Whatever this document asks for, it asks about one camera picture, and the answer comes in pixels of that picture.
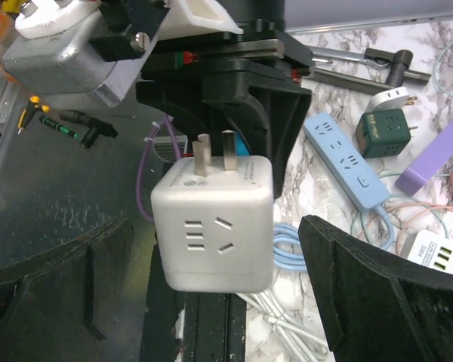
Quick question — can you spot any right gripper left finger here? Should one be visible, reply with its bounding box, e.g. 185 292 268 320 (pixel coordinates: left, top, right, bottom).
0 217 134 361

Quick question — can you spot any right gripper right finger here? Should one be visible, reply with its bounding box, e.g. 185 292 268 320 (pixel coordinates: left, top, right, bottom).
298 215 453 361

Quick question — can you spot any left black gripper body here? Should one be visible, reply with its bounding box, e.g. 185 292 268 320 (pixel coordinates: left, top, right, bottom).
89 1 313 189

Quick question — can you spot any blue plug adapter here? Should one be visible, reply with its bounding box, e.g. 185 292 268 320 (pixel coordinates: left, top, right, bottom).
236 134 250 157

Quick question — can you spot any white USB charger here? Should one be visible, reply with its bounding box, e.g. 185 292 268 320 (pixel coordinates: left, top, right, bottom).
400 230 453 275

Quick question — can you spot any dark green cube socket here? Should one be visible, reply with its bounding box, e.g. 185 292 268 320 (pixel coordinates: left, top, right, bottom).
356 109 411 159

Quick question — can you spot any white cartoon cube adapter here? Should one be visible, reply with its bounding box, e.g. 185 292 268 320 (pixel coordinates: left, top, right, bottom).
151 130 274 293

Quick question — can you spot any purple USB power strip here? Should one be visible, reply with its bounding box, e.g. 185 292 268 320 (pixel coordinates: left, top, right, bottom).
394 120 453 196

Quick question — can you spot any white round plug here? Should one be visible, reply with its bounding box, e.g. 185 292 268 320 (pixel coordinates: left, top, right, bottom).
237 290 331 361

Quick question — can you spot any white two-pin adapter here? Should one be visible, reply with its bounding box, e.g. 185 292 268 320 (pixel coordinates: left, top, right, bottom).
365 86 418 112

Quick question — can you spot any black L-shaped tool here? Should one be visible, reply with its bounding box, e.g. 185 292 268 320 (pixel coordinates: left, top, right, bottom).
59 110 118 149

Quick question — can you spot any black yellow small screwdriver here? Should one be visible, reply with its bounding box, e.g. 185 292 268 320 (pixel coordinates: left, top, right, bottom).
17 96 51 134

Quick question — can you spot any light blue cable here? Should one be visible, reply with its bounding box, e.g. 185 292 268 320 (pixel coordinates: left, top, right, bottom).
273 203 396 272

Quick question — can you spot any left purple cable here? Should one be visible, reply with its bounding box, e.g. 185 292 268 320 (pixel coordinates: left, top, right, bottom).
135 115 182 223

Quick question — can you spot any pink charger cable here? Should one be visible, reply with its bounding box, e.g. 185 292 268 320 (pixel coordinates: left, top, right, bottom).
394 195 453 257

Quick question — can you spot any black metal base rail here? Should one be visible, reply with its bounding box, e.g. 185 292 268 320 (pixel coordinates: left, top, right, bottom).
140 246 246 361

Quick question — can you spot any green handled screwdriver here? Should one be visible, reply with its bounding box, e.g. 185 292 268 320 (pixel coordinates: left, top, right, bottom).
39 115 81 140

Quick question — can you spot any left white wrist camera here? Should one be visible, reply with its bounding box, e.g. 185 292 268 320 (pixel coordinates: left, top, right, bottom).
2 1 157 110

